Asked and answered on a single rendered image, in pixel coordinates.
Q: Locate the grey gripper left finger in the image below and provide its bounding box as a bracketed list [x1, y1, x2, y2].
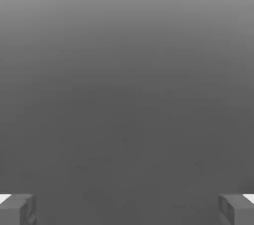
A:
[0, 193, 38, 225]

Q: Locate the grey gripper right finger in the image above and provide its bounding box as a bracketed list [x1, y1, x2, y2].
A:
[217, 193, 254, 225]

